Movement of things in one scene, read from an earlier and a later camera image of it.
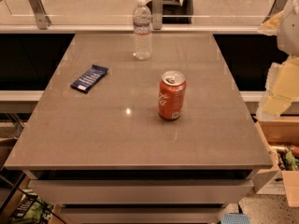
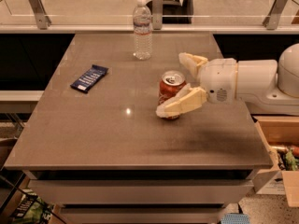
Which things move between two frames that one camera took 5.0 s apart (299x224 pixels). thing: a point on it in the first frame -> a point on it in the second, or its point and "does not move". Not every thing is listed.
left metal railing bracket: [40, 15] does not move
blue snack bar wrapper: [83, 82] does not move
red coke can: [172, 95] does not move
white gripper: [289, 36] -> [219, 78]
